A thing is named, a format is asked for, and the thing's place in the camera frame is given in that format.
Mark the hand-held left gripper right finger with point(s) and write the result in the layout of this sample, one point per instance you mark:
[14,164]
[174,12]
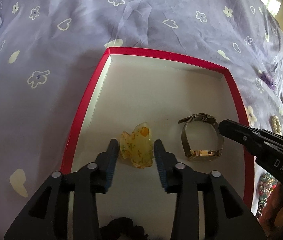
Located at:
[160,165]

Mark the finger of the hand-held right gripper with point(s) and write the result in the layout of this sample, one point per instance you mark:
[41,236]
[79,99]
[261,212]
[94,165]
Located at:
[241,135]

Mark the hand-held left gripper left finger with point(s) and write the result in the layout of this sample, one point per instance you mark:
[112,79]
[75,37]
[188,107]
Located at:
[110,165]

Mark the yellow hair claw clip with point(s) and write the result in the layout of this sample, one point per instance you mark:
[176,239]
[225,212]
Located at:
[137,145]

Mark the gold wristwatch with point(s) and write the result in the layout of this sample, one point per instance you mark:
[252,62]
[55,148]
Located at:
[204,153]

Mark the black scrunchie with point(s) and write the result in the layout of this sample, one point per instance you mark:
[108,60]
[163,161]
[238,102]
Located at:
[121,230]

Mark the red cardboard box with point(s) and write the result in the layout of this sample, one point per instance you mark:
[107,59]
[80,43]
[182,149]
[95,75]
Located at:
[141,52]

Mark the person's right hand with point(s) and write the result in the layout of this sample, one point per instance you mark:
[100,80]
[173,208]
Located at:
[279,210]

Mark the purple floral bedsheet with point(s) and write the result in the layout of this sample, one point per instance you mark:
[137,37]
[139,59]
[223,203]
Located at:
[56,92]

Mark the window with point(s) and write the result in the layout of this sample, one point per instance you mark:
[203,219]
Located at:
[271,3]

